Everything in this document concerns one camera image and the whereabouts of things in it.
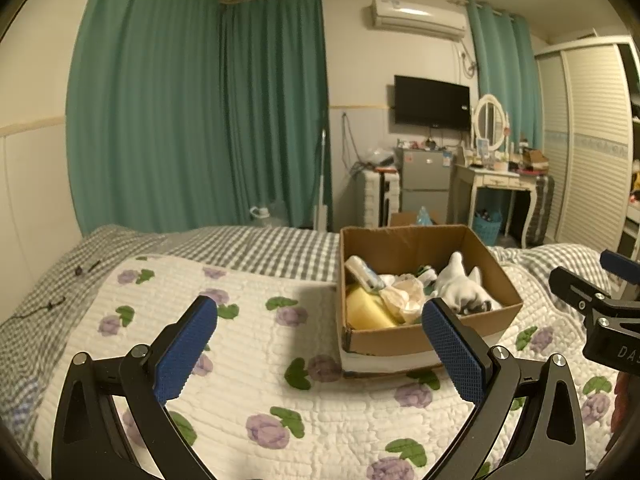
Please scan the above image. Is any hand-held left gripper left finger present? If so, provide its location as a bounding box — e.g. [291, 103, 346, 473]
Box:
[51, 296, 218, 480]

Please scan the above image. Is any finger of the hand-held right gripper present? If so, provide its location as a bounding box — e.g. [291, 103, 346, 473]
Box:
[548, 266, 626, 317]
[600, 249, 640, 287]

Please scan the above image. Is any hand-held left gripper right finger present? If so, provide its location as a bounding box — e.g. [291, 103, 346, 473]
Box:
[420, 297, 587, 480]

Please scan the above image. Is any brown cardboard box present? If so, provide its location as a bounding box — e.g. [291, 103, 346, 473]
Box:
[336, 224, 524, 378]

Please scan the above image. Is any white plush toy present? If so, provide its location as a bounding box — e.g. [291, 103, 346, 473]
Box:
[432, 251, 503, 315]

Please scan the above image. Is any yellow sponge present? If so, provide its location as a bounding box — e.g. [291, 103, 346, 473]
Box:
[346, 284, 401, 330]

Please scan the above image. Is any white blue tissue pack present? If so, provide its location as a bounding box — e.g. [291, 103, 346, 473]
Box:
[345, 255, 389, 292]

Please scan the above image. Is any white floral quilt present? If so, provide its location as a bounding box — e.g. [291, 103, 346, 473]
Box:
[30, 254, 626, 480]

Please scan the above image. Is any grey checked cloth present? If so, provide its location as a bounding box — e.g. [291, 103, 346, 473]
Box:
[526, 175, 556, 242]

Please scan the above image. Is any blue waste basket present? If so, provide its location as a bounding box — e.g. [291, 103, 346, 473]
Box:
[472, 209, 503, 244]

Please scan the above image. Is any white louvred wardrobe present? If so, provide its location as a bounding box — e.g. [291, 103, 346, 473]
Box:
[533, 36, 640, 262]

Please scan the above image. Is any red brown box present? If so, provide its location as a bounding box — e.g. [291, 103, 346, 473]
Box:
[521, 148, 551, 172]

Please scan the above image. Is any white dressing table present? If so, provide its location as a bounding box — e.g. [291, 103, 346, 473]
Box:
[453, 161, 547, 249]

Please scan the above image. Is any thin dark hair band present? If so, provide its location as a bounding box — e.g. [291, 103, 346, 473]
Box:
[10, 296, 67, 322]

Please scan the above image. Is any white storage cabinet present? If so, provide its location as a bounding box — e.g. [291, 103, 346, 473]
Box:
[360, 166, 402, 229]

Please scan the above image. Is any grey mini fridge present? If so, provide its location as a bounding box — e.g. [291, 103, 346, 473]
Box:
[394, 146, 454, 214]

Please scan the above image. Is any white oval mirror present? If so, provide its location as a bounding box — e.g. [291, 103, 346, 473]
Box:
[472, 93, 510, 152]

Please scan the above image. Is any clear plastic bag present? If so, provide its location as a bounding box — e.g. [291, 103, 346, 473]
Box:
[366, 146, 397, 167]

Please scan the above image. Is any narrow green curtain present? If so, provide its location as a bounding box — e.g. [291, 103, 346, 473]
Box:
[466, 0, 544, 162]

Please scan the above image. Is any wide green curtain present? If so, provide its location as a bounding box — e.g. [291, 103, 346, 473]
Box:
[67, 0, 232, 237]

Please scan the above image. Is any air conditioner pipe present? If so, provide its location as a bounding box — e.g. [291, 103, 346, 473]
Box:
[457, 39, 479, 80]

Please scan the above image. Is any green corner curtain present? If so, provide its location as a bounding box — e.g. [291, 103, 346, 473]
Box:
[220, 0, 334, 232]

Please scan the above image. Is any white air conditioner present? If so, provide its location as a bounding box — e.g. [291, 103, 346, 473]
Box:
[370, 0, 469, 39]

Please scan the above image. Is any black wall television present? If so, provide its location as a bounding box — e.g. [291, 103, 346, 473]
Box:
[393, 75, 472, 131]

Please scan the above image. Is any hanging wall cable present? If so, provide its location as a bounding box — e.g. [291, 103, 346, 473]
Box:
[341, 111, 364, 169]

